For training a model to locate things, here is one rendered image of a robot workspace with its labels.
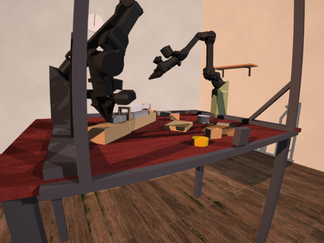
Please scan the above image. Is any orange short cylinder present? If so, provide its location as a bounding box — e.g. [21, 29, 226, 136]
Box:
[191, 136, 209, 147]

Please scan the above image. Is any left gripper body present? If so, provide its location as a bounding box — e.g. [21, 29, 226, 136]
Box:
[87, 74, 136, 105]

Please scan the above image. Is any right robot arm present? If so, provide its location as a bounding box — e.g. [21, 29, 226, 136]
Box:
[153, 31, 226, 89]

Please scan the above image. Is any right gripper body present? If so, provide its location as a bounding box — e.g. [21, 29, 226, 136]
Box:
[158, 60, 172, 73]

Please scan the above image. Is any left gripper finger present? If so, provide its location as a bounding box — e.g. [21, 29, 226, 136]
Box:
[102, 103, 116, 123]
[91, 100, 108, 122]

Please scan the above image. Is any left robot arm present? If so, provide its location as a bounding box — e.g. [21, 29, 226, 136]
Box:
[55, 0, 144, 91]

